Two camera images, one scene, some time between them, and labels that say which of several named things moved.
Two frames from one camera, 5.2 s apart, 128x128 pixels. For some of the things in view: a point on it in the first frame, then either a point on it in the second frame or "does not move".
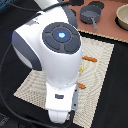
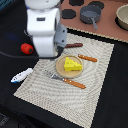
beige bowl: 121,18 does not move
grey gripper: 75,99 to 61,34
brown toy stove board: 107,26 does not move
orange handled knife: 90,58 does not move
